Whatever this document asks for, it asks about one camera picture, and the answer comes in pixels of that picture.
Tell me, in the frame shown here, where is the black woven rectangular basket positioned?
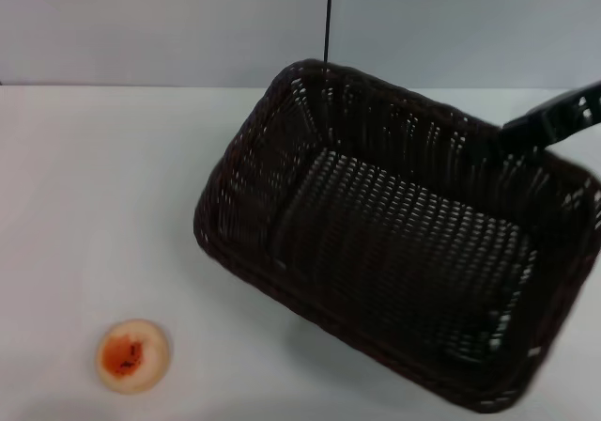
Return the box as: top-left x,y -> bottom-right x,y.
193,57 -> 601,413

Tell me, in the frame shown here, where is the round pastry with orange jam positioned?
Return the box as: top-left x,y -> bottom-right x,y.
95,318 -> 171,394

